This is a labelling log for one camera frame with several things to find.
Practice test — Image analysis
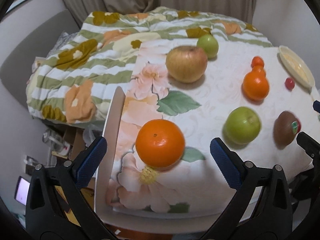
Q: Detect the floral white tablecloth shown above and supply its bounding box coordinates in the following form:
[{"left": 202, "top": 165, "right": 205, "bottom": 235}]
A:
[{"left": 106, "top": 39, "right": 319, "bottom": 216}]

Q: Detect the small green apple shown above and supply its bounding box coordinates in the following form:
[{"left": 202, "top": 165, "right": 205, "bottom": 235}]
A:
[{"left": 196, "top": 34, "right": 219, "bottom": 59}]

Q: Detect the brown kiwi with sticker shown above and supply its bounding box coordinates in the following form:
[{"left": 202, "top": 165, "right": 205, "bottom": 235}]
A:
[{"left": 273, "top": 111, "right": 302, "bottom": 148}]

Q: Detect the striped floral quilt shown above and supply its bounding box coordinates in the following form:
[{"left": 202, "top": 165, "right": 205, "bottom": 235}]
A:
[{"left": 26, "top": 7, "right": 271, "bottom": 126}]

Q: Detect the small mandarin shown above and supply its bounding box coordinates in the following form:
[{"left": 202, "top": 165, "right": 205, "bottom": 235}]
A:
[{"left": 251, "top": 56, "right": 265, "bottom": 68}]

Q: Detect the small red cherry tomato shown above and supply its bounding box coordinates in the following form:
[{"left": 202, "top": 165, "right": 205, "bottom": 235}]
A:
[{"left": 285, "top": 77, "right": 295, "bottom": 91}]

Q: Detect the glowing screen device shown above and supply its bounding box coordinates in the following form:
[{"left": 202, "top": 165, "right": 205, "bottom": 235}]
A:
[{"left": 14, "top": 176, "right": 30, "bottom": 206}]

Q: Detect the large orange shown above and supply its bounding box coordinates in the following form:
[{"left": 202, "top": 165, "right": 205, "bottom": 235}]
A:
[
  {"left": 242, "top": 66, "right": 270, "bottom": 101},
  {"left": 135, "top": 119, "right": 185, "bottom": 168}
]

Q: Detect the grey sofa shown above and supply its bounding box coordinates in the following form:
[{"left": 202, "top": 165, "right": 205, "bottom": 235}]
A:
[{"left": 0, "top": 9, "right": 81, "bottom": 111}]

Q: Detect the cream oval plate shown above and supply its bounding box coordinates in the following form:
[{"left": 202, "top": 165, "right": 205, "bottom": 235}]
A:
[{"left": 279, "top": 46, "right": 315, "bottom": 91}]

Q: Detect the large yellow-red apple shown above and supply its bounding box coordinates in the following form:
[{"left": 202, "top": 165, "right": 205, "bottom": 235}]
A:
[{"left": 165, "top": 46, "right": 208, "bottom": 83}]

